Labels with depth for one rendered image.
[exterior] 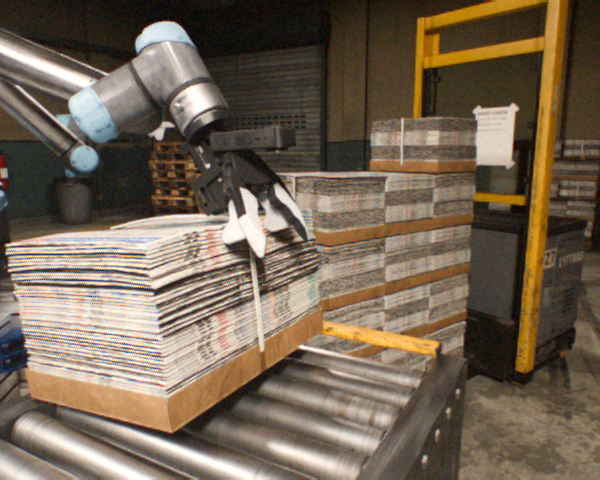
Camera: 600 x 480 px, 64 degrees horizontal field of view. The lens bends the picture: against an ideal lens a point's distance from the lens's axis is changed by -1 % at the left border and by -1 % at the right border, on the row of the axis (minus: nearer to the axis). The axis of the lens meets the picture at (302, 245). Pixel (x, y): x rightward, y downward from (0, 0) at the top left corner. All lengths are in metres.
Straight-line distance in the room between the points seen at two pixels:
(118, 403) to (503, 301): 2.33
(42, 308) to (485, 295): 2.39
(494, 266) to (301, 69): 7.01
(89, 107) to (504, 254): 2.30
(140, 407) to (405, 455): 0.32
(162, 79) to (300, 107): 8.47
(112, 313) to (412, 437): 0.40
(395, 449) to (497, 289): 2.18
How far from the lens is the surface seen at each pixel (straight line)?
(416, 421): 0.70
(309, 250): 0.82
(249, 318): 0.70
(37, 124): 1.53
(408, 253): 1.97
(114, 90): 0.72
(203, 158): 0.69
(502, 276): 2.74
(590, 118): 8.03
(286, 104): 9.30
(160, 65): 0.71
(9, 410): 0.81
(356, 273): 1.77
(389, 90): 8.54
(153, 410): 0.62
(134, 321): 0.60
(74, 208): 8.49
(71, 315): 0.69
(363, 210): 1.74
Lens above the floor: 1.15
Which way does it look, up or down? 11 degrees down
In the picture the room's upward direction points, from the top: straight up
